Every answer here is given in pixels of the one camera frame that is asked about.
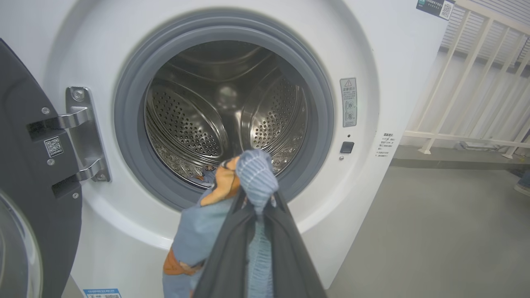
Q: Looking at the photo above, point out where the blue and cream bear-print garment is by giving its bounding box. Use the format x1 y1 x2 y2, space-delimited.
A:
193 165 217 183

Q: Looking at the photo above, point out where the perforated stainless steel drum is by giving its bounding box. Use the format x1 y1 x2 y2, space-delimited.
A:
144 40 309 189

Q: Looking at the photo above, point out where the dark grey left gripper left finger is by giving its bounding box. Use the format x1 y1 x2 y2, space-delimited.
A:
193 195 257 298

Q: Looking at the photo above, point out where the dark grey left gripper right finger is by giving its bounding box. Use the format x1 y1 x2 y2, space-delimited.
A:
257 190 328 298

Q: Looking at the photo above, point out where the small black QR sticker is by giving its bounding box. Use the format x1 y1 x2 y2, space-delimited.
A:
416 0 456 20

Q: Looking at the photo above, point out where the chrome door hinge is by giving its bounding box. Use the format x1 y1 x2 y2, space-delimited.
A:
27 86 111 183

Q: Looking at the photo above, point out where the small printed text label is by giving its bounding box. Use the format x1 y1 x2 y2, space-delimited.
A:
375 132 396 159

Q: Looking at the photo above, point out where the white front-load washing machine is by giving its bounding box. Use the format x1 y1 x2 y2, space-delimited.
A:
0 0 456 298

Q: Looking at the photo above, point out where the grey warning sticker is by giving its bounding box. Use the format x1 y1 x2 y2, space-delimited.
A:
340 77 357 128

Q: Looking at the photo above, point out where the blue energy label sticker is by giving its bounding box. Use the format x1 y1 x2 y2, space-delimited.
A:
83 288 122 298

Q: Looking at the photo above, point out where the white metal railing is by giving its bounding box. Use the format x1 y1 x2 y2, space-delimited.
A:
404 0 530 160

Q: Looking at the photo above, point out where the round black glass washer door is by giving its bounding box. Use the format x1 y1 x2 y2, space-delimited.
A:
0 38 83 298

